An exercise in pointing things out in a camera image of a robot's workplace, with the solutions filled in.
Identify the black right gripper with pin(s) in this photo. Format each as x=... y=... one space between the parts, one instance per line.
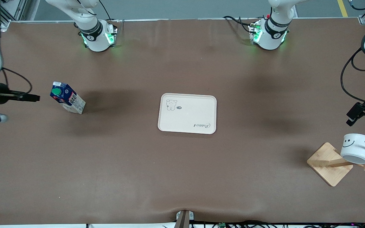
x=1 y=93

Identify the blue milk carton green cap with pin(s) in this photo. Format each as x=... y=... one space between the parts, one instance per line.
x=70 y=99

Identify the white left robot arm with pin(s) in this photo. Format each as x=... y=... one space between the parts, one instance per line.
x=269 y=36

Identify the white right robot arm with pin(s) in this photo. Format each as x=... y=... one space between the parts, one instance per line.
x=94 y=38

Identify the cream plastic tray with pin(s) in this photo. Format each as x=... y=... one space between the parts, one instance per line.
x=187 y=114

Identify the wooden mug tree stand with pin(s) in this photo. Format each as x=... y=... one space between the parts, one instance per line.
x=328 y=164

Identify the metal table edge bracket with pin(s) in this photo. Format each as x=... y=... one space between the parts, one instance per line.
x=184 y=218

